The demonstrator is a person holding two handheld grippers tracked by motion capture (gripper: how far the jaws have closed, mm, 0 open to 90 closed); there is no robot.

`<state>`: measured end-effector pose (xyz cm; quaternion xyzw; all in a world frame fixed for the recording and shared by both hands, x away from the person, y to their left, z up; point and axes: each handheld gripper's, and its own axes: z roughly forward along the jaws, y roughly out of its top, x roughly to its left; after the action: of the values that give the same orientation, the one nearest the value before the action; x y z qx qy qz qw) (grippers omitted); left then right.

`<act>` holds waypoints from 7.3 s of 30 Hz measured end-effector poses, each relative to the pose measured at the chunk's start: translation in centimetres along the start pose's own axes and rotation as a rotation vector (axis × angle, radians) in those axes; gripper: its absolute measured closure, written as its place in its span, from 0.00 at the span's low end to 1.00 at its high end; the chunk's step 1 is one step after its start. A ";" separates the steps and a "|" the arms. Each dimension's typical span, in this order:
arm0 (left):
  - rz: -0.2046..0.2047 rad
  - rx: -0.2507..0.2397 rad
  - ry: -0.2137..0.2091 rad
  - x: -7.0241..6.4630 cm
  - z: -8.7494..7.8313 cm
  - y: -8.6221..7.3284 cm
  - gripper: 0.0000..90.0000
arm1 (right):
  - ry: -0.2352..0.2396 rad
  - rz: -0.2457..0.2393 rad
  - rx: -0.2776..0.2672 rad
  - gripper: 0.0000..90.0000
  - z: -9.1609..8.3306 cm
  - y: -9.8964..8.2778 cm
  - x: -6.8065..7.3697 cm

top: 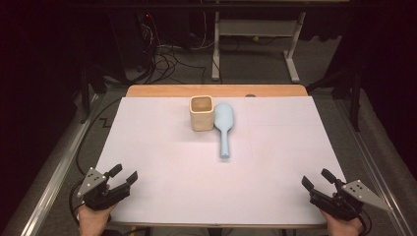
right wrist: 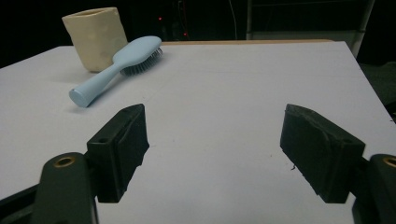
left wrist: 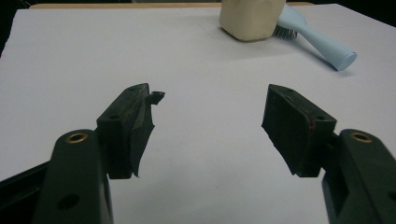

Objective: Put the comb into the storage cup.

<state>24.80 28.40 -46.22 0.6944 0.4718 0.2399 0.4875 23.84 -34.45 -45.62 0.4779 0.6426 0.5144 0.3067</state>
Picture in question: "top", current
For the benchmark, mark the black metal stand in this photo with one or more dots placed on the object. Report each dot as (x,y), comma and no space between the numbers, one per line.
(354,95)
(87,88)

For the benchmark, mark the person's right hand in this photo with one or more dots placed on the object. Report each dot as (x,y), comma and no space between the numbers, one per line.
(342,227)

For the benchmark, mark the wooden table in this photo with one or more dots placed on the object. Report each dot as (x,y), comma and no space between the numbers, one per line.
(229,90)

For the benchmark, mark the white metal desk frame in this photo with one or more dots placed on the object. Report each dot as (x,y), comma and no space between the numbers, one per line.
(255,28)

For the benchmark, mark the light blue rice spoon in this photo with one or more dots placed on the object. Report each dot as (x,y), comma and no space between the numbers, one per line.
(224,118)

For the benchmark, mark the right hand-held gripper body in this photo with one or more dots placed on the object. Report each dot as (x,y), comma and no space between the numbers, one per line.
(341,203)

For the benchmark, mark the small yellow ball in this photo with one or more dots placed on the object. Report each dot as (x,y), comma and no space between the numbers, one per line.
(255,38)

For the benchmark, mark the person's left hand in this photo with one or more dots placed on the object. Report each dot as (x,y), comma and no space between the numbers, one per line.
(93,221)

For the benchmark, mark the aluminium floor rail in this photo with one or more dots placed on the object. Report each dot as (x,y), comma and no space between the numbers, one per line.
(373,170)
(55,177)

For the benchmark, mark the white paper sheet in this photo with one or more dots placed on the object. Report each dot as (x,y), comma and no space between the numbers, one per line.
(196,183)

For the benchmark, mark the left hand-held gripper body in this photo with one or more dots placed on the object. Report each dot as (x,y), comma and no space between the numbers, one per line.
(98,196)

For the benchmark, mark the beige square cup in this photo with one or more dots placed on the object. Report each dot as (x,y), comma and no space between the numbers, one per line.
(201,119)

